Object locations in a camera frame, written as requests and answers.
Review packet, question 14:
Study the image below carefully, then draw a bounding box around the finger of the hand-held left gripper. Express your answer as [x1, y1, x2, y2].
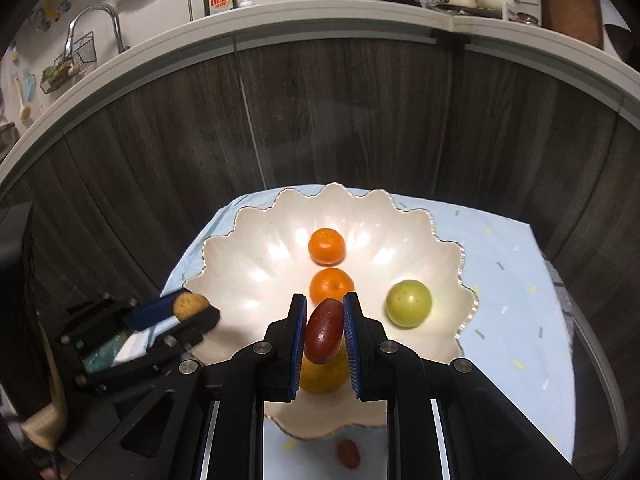
[72, 306, 222, 397]
[57, 292, 183, 348]

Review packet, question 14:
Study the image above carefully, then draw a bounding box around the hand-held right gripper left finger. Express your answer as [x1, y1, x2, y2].
[65, 292, 308, 480]

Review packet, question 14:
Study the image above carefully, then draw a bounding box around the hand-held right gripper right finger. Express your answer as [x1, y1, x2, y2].
[342, 292, 583, 480]

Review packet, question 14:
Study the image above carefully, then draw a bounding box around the small brown potato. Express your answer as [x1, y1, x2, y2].
[172, 292, 211, 322]

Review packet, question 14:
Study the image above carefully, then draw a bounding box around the dark red date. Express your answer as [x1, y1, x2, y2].
[305, 297, 346, 365]

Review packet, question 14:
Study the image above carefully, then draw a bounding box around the yellow orange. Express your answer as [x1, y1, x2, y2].
[299, 350, 349, 395]

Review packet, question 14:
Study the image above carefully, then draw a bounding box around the small orange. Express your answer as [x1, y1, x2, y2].
[309, 267, 355, 306]
[307, 227, 347, 267]

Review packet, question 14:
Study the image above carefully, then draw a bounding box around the green jujube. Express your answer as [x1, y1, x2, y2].
[385, 280, 432, 329]

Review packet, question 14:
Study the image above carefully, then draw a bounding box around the white scalloped bowl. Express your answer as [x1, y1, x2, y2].
[182, 182, 478, 441]

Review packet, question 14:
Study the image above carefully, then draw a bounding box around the brown date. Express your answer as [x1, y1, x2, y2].
[336, 438, 362, 470]

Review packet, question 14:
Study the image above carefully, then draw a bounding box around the light blue patterned tablecloth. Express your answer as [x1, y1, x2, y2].
[161, 183, 576, 480]

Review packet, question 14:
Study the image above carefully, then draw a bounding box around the blue white brush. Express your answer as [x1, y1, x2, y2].
[15, 72, 38, 121]

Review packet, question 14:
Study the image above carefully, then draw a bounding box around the chrome faucet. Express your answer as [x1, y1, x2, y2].
[65, 4, 132, 58]

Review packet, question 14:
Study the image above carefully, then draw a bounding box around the wooden cutting board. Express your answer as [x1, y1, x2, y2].
[537, 0, 603, 48]

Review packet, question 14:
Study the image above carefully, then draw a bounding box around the black wire basket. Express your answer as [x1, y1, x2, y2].
[40, 31, 96, 93]

